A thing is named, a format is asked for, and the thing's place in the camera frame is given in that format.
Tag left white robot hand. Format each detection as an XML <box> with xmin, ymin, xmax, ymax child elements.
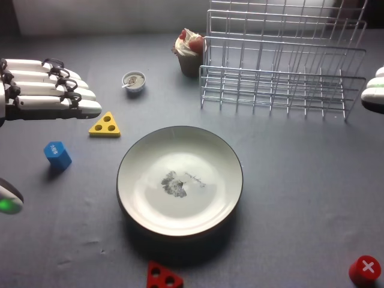
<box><xmin>0</xmin><ymin>58</ymin><xmax>103</xmax><ymax>215</ymax></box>

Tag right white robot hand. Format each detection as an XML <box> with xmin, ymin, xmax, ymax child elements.
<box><xmin>361</xmin><ymin>65</ymin><xmax>384</xmax><ymax>115</ymax></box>

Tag blue hexagon block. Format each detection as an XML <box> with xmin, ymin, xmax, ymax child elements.
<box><xmin>43</xmin><ymin>141</ymin><xmax>73</xmax><ymax>173</ymax></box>

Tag yellow triangle block with holes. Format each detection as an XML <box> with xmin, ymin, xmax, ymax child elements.
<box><xmin>88</xmin><ymin>111</ymin><xmax>121</xmax><ymax>139</ymax></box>

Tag small bowl with spoon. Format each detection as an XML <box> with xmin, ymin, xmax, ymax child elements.
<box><xmin>121</xmin><ymin>70</ymin><xmax>147</xmax><ymax>94</ymax></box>

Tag grey tablecloth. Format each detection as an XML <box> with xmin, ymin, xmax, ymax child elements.
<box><xmin>0</xmin><ymin>28</ymin><xmax>384</xmax><ymax>288</ymax></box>

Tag toy cupcake with strawberries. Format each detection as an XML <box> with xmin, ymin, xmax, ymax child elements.
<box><xmin>171</xmin><ymin>28</ymin><xmax>208</xmax><ymax>78</ymax></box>

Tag red cylinder with white cross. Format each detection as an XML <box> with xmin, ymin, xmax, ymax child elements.
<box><xmin>348</xmin><ymin>254</ymin><xmax>382</xmax><ymax>287</ymax></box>

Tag red triangle block with holes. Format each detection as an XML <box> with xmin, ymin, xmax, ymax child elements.
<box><xmin>146</xmin><ymin>260</ymin><xmax>184</xmax><ymax>288</ymax></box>

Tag silver wire dish rack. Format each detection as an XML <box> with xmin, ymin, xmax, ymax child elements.
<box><xmin>199</xmin><ymin>0</ymin><xmax>368</xmax><ymax>122</ymax></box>

